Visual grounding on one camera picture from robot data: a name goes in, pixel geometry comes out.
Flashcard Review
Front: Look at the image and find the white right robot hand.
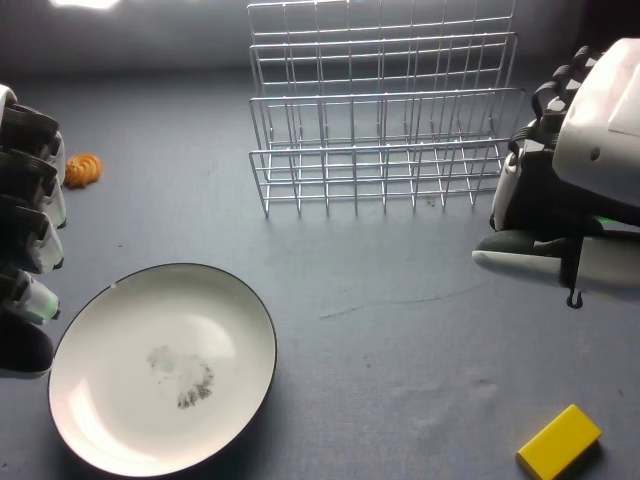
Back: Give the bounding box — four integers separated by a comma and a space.
472, 37, 640, 311

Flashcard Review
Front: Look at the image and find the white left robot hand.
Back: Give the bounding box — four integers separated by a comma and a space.
0, 83, 69, 375

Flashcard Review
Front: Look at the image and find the white plate black rim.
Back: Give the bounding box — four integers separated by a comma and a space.
48, 262, 279, 479

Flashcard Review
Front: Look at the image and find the orange swirl cookie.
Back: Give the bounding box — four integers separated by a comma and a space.
63, 152, 104, 190

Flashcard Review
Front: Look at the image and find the yellow rectangular block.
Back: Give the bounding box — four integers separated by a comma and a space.
516, 403, 604, 479

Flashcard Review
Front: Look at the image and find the silver wire rack shelf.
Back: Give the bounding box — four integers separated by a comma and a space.
247, 0, 526, 219

